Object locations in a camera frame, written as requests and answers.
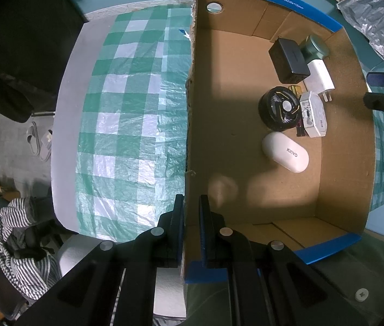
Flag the white oval case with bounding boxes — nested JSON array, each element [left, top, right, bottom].
[[262, 132, 310, 174]]

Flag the silver foil sheet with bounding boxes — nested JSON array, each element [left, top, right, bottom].
[[337, 0, 384, 67]]

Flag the green white checkered tablecloth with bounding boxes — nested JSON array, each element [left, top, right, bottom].
[[75, 7, 384, 243]]

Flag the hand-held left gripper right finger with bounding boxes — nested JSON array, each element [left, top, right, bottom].
[[199, 195, 369, 326]]

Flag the striped cloth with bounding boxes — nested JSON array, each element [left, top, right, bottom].
[[0, 197, 62, 301]]

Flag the black charger block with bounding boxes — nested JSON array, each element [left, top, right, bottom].
[[268, 38, 311, 85]]

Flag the white octagonal device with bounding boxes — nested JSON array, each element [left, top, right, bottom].
[[299, 91, 328, 138]]

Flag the white pronged charger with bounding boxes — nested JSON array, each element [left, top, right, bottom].
[[304, 59, 335, 103]]

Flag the blue-edged cardboard box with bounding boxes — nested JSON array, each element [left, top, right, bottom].
[[182, 0, 377, 284]]

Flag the black round mini fan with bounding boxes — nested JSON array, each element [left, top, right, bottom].
[[258, 86, 303, 132]]

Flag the green round tin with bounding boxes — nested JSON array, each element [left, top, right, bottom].
[[300, 35, 330, 62]]

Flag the dark cloth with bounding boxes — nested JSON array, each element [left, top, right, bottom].
[[0, 0, 89, 123]]

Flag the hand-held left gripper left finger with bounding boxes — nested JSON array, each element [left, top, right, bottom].
[[17, 193, 185, 326]]

